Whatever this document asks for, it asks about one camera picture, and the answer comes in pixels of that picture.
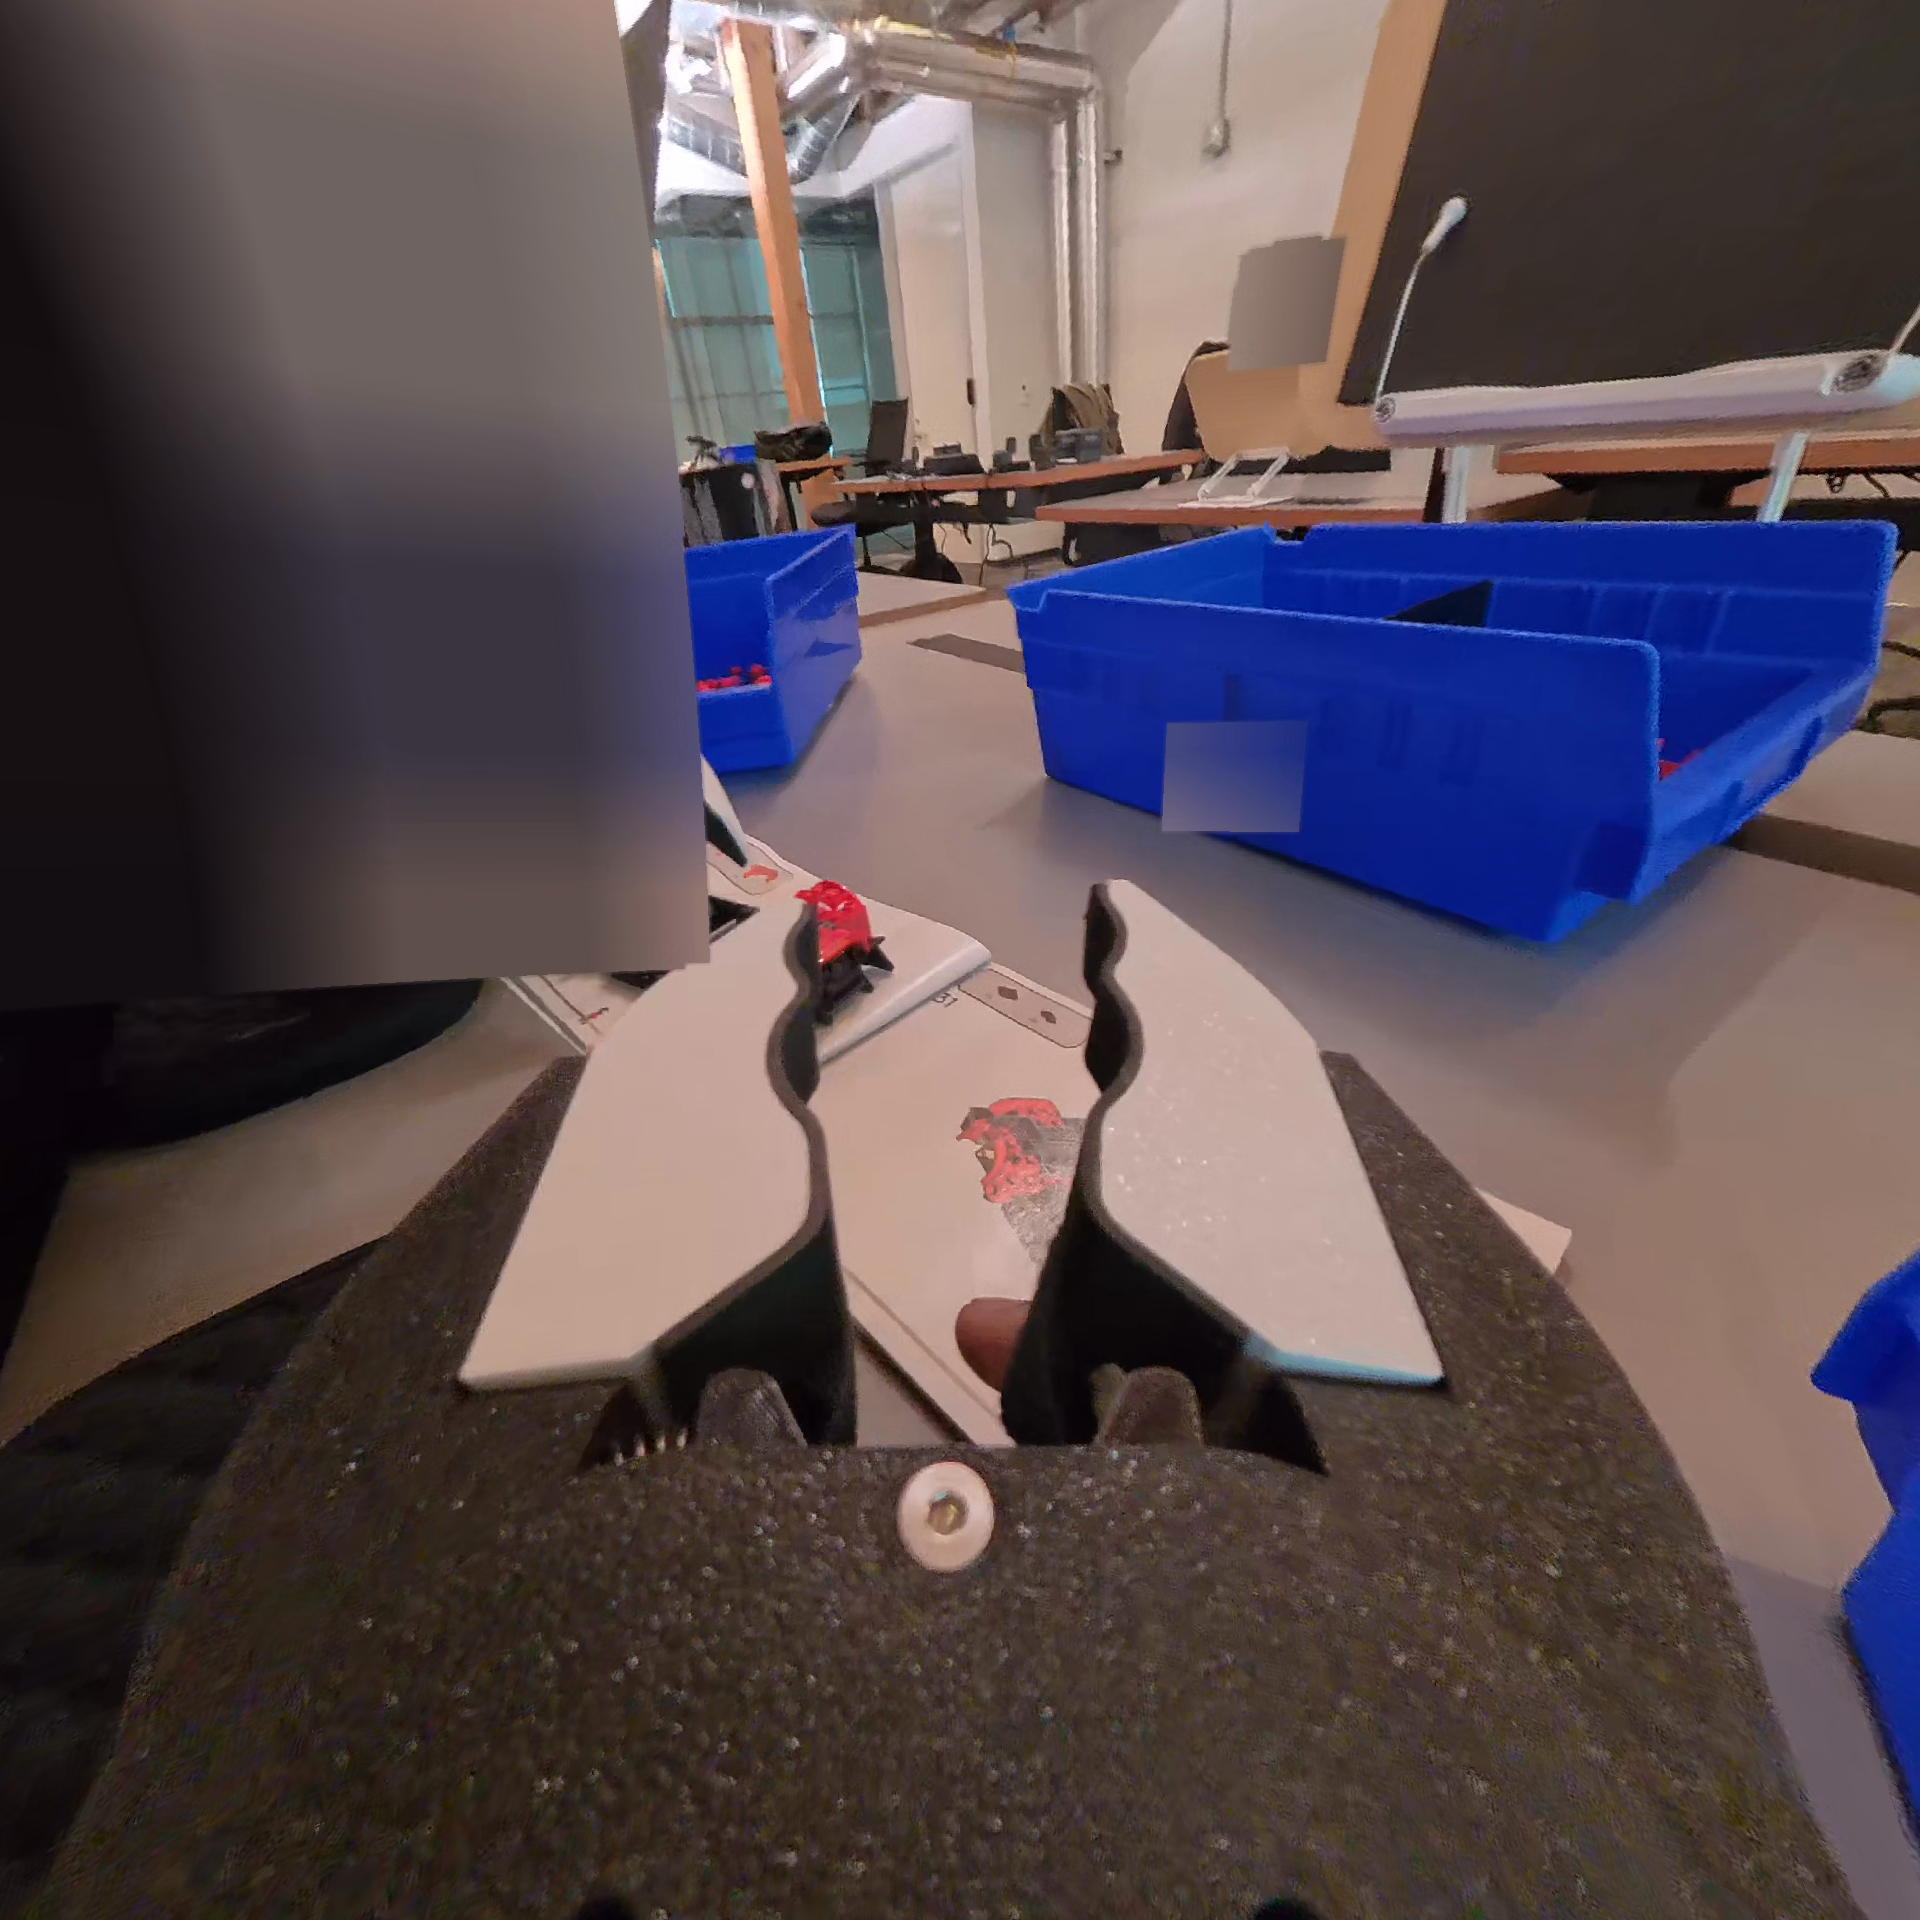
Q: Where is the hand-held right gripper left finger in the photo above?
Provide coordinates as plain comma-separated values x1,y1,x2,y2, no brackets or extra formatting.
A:
458,908,835,1386

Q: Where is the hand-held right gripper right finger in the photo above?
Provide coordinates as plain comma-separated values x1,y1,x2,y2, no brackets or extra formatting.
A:
1048,877,1447,1385

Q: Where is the black and red lego model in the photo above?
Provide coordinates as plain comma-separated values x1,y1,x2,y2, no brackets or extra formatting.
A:
793,877,896,1025

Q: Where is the white lego instruction booklet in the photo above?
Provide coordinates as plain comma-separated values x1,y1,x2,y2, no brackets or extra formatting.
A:
502,838,1574,1450

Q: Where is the blue storage bin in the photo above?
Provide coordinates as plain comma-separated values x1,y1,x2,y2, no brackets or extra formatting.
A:
1812,1251,1920,1816
1010,519,1900,942
686,525,864,778

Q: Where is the wooden desk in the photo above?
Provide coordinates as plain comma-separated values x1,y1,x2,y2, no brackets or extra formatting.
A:
834,450,1208,507
1035,435,1920,527

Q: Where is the curved plywood panel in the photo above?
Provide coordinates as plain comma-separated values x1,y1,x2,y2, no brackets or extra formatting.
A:
1162,343,1233,450

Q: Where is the white bar with thin rods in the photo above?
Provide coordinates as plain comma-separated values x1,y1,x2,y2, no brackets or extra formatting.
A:
1368,195,1920,442

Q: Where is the wooden pillar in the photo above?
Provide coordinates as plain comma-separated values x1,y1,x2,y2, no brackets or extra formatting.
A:
717,18,825,427

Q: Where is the black panel board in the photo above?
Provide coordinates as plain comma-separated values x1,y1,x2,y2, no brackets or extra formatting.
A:
1327,0,1920,440

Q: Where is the silver ventilation duct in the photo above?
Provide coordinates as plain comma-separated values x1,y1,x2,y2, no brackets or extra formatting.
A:
659,23,1107,391

